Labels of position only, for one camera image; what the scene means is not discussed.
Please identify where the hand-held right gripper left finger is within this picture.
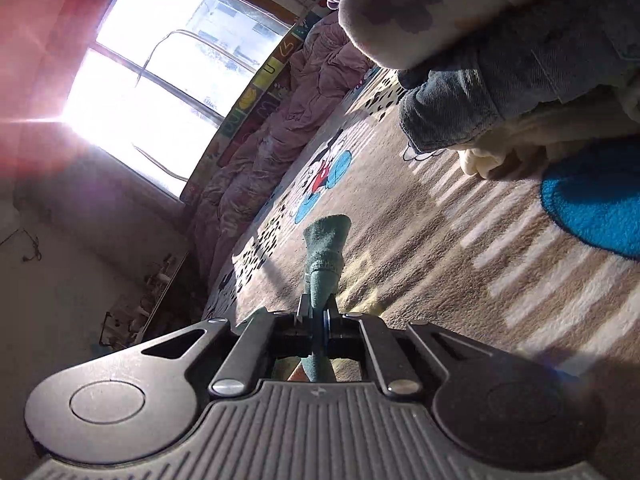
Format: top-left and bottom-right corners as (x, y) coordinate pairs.
(131, 296), (318, 397)

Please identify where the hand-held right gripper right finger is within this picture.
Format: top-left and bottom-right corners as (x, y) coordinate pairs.
(324, 310), (501, 396)

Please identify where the teal printed sweatshirt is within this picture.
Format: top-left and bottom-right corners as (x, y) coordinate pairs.
(235, 214), (352, 386)

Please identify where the cartoon printed blanket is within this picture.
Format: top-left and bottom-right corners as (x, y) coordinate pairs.
(200, 55), (640, 381)

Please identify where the cluttered white desk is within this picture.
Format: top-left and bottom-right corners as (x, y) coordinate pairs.
(100, 250), (191, 351)

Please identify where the pink quilt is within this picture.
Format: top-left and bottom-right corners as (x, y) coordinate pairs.
(187, 12), (373, 286)

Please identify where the colourful alphabet foam mat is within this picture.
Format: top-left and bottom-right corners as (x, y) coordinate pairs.
(180, 2), (326, 196)

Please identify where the cream cloth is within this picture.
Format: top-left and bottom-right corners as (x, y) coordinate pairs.
(460, 67), (640, 181)

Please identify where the window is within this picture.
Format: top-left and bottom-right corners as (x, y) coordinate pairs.
(60, 0), (306, 201)

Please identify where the blue denim garment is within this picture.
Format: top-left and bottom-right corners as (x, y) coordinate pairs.
(397, 10), (640, 153)

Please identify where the black wire wall hanger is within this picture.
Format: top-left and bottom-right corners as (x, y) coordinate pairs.
(0, 229), (43, 263)

